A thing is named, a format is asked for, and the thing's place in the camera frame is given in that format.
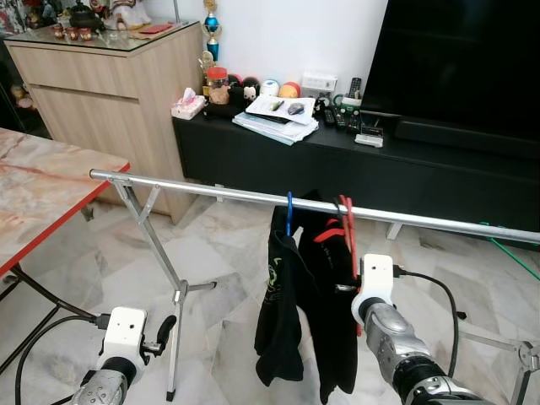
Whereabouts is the dark shirt red collar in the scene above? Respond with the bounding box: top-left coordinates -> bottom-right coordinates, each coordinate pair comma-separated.
299,199 -> 365,404

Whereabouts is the red clothes hanger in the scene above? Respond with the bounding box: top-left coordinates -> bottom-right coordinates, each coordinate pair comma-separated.
337,194 -> 362,338

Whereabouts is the blue clothes hanger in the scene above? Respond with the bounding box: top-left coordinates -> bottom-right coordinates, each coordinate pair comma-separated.
283,191 -> 296,239

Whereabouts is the black shirt green print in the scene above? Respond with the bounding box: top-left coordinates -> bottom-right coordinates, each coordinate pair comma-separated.
254,205 -> 320,387

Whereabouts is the black television console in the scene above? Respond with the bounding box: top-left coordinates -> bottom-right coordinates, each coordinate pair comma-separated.
172,111 -> 540,234

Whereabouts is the silver metal clothes rack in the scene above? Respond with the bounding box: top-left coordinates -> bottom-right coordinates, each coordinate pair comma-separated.
89,168 -> 540,405

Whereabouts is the small white device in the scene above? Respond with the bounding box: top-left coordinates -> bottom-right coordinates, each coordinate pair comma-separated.
354,133 -> 386,149

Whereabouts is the stack of white papers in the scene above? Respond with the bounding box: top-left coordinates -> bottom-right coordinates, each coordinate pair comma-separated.
231,94 -> 321,147

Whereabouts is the marble table red edge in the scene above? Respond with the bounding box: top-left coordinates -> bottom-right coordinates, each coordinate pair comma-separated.
0,127 -> 132,376

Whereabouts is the black soundbar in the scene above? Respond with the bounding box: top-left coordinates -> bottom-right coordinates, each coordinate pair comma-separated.
394,117 -> 540,163

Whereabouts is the orange ball toy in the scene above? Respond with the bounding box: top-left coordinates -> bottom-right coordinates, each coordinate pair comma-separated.
278,81 -> 302,100

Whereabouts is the white socket panel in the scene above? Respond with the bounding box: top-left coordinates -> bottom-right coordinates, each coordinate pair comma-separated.
301,72 -> 339,95

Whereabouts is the pink white tissue box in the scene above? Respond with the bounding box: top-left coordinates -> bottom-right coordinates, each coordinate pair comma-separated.
170,87 -> 208,120

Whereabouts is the light wooden cabinet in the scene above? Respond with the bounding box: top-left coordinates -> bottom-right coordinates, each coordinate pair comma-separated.
3,20 -> 208,225

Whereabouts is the red lidded snack jar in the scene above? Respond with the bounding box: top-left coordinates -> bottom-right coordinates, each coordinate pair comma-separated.
207,66 -> 231,107

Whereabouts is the black flat television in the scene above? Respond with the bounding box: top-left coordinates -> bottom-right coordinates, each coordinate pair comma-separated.
360,0 -> 540,141

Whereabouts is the small gold trophy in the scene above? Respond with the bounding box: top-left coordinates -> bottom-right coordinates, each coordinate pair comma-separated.
197,51 -> 217,78

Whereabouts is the blue gold trophy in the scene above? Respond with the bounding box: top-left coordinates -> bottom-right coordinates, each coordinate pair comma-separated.
202,0 -> 223,62

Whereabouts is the red flat packet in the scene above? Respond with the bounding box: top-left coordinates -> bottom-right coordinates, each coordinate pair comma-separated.
136,23 -> 175,35

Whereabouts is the white porcelain figurine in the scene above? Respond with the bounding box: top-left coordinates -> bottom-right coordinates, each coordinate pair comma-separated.
105,0 -> 154,31

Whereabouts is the black teapot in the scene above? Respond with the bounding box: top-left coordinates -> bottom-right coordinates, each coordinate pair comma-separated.
66,2 -> 105,33

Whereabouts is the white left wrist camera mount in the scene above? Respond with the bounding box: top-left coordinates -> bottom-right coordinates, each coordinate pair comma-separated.
102,306 -> 149,372

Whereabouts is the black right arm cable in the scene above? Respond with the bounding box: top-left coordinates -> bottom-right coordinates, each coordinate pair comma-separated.
391,265 -> 462,379

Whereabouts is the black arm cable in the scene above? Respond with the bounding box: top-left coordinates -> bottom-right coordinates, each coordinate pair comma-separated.
391,265 -> 462,379
12,312 -> 113,405

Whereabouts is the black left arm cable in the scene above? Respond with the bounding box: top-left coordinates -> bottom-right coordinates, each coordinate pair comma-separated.
12,312 -> 113,405

